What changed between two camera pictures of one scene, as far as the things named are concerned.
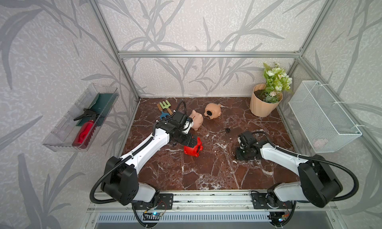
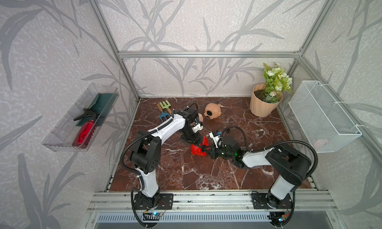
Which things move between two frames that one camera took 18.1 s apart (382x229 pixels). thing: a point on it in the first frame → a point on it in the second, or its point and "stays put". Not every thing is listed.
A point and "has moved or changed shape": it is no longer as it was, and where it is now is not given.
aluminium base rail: (215, 210) stays put
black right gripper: (238, 157) → (211, 153)
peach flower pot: (257, 105) stays put
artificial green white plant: (277, 81) stays put
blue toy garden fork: (165, 115) stays put
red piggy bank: (195, 151) has moved or changed shape
